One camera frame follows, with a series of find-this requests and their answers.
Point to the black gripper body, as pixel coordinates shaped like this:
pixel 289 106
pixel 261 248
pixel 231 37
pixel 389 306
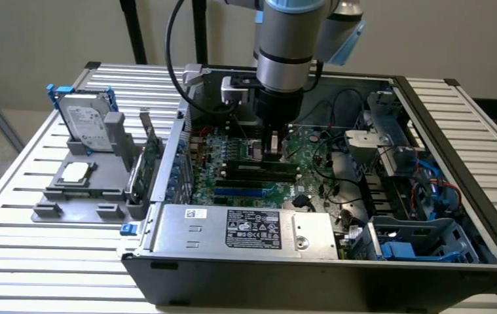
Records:
pixel 278 104

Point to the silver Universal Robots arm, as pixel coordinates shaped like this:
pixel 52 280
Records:
pixel 281 39

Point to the black RAM slot bank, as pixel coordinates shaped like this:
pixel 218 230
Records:
pixel 253 176

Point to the blue expansion slot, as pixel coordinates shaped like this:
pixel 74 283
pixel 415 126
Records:
pixel 239 191

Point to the CPU socket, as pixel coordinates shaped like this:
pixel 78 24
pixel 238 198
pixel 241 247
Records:
pixel 254 150

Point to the green motherboard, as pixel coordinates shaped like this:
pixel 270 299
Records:
pixel 305 157

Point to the silver fan shroud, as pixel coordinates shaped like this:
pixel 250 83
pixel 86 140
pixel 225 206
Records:
pixel 364 144

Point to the metal drive cage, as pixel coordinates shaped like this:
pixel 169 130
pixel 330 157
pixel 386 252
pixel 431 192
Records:
pixel 388 114

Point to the green graphics card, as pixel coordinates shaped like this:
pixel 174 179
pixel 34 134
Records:
pixel 145 157

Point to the black stand pole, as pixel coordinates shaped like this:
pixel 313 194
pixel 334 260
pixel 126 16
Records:
pixel 134 29
pixel 199 31

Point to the silver power supply unit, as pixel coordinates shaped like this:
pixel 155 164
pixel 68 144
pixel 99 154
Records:
pixel 213 233

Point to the grey parts rack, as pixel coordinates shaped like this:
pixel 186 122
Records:
pixel 113 183

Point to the blue plastic clip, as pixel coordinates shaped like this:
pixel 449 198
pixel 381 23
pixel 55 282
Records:
pixel 129 229

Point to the black open PC case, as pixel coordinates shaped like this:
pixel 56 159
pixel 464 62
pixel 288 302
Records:
pixel 301 281

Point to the silver CPU chip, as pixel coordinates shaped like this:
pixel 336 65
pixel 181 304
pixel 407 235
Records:
pixel 75 171

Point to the grey metal disk bay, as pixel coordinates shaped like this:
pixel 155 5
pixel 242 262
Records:
pixel 440 235

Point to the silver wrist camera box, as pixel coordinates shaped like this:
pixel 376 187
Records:
pixel 235 90

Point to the hard disk with blue bracket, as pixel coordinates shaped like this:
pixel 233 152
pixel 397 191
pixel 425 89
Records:
pixel 86 121

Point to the blue disk bracket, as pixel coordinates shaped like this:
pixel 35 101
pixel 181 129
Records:
pixel 397 251

